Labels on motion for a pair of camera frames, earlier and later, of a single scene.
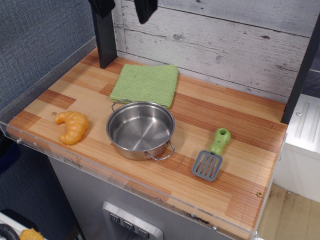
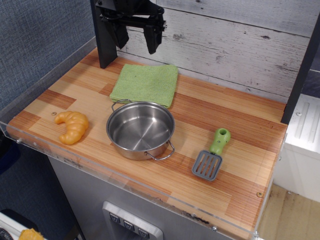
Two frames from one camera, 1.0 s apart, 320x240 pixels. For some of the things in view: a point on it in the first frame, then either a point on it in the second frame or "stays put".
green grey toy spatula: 207,163 stays put
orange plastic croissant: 76,125 stays put
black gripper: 145,8 → 145,13
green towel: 155,84 stays put
